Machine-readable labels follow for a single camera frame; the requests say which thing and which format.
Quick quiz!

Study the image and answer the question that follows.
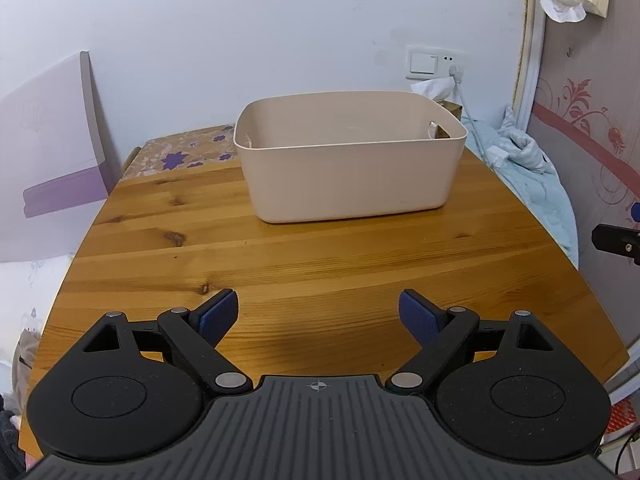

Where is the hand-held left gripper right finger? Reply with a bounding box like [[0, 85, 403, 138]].
[[385, 288, 556, 395]]

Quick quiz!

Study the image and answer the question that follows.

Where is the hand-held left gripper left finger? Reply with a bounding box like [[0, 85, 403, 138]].
[[82, 288, 253, 395]]

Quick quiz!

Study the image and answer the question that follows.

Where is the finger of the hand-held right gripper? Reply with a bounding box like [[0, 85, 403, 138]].
[[591, 223, 640, 267]]

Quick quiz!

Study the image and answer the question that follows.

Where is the beige plastic basket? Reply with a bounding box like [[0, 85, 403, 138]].
[[233, 91, 468, 224]]

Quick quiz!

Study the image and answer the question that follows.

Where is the floral padded headboard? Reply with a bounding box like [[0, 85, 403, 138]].
[[512, 0, 640, 356]]

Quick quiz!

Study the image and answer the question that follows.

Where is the light blue blanket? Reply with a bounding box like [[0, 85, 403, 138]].
[[462, 105, 581, 268]]

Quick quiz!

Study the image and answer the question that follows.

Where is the brown floral box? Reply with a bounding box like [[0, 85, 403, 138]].
[[119, 124, 244, 182]]

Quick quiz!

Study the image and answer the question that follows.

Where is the red patterned item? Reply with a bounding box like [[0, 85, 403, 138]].
[[607, 400, 640, 433]]

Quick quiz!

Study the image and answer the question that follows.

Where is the white printed cloth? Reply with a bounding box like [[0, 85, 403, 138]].
[[0, 255, 76, 411]]

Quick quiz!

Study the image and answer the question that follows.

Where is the gold tissue pack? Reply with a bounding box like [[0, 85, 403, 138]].
[[434, 100, 463, 139]]

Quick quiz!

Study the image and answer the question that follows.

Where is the crumpled white tissue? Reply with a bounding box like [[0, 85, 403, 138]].
[[541, 0, 587, 24]]

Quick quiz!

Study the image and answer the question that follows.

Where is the dark cloth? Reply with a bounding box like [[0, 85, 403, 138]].
[[0, 395, 26, 476]]

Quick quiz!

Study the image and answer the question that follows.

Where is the white and purple board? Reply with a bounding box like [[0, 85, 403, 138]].
[[0, 51, 117, 264]]

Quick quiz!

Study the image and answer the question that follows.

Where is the white cable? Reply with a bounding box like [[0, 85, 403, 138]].
[[457, 82, 493, 161]]

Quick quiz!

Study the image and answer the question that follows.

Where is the white wall socket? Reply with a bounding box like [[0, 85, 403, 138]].
[[435, 50, 463, 80]]

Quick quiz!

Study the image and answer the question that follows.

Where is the white wall switch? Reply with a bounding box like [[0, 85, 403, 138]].
[[406, 46, 441, 81]]

